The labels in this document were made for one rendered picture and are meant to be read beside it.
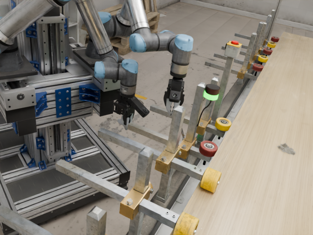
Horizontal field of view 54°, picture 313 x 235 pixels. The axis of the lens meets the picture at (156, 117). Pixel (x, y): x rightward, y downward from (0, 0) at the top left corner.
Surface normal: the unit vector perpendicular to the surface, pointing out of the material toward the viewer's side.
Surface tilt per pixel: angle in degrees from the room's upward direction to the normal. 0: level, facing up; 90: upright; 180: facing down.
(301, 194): 0
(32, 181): 0
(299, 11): 90
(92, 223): 90
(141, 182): 90
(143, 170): 90
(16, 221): 0
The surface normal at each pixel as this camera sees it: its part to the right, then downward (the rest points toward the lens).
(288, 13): -0.40, 0.44
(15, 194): 0.13, -0.84
